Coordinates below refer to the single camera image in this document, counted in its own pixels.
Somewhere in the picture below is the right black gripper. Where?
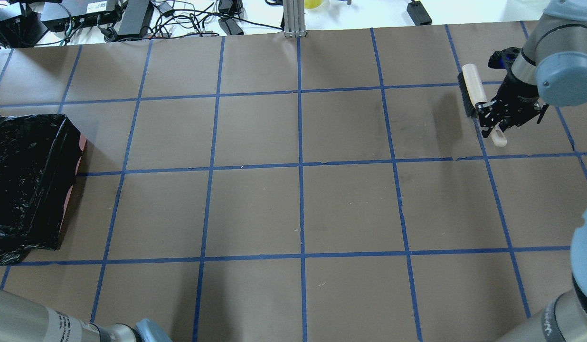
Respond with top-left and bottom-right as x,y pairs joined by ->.
476,71 -> 549,139

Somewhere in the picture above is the beige hand brush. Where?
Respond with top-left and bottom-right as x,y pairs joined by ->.
458,64 -> 508,147

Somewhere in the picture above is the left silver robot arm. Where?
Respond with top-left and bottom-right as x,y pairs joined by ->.
0,289 -> 172,342

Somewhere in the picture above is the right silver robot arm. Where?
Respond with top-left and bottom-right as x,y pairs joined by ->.
458,0 -> 587,342

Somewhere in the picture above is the bin with black bag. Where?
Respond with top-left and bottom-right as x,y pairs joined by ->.
0,114 -> 86,266

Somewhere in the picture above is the black power adapter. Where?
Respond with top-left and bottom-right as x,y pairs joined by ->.
406,0 -> 432,26

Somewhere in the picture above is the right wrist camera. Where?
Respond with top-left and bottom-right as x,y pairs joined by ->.
487,46 -> 521,70

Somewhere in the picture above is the aluminium frame post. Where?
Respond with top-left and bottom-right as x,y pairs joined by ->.
283,0 -> 307,38

